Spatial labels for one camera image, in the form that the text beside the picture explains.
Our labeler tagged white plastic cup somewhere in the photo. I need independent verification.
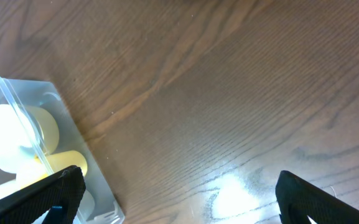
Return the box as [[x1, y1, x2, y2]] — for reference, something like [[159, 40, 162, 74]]
[[0, 179, 18, 199]]

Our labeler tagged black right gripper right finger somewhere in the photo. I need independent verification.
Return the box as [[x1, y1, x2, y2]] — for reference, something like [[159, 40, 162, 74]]
[[275, 170, 359, 224]]

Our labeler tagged yellow plastic cup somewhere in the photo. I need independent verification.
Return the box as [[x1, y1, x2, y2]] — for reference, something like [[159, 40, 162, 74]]
[[16, 151, 88, 189]]

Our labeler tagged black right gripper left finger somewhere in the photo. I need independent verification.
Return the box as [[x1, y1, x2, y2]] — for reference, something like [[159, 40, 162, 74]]
[[0, 166, 86, 223]]

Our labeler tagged yellow plastic bowl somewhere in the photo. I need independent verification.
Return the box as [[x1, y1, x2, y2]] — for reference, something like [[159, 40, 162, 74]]
[[26, 106, 60, 154]]

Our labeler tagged clear plastic container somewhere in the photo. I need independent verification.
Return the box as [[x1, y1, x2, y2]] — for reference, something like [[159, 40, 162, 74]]
[[0, 77, 125, 223]]

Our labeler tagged white plastic bowl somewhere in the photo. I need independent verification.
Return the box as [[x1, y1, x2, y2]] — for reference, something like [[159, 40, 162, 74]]
[[0, 104, 42, 174]]

